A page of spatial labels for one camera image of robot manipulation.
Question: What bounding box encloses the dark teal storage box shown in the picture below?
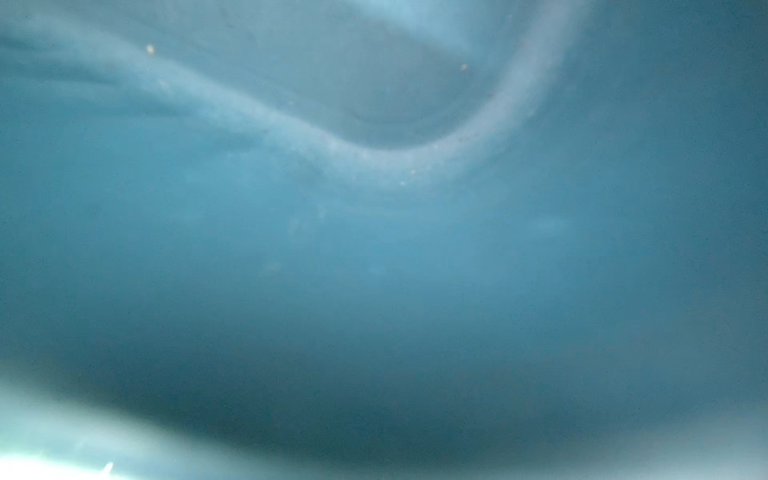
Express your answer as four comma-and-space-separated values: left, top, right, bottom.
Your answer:
1, 1, 767, 479

